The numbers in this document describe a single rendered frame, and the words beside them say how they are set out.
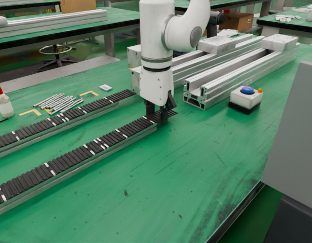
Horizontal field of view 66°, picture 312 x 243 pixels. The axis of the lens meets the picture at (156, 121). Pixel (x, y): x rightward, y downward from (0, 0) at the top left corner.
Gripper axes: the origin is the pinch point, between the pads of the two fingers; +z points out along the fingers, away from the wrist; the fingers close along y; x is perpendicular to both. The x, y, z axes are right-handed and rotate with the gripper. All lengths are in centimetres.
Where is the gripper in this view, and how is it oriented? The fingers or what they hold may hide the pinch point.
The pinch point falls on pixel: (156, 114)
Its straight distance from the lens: 73.8
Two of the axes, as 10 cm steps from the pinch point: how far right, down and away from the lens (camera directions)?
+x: 7.2, -3.7, 5.8
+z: 0.0, 8.4, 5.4
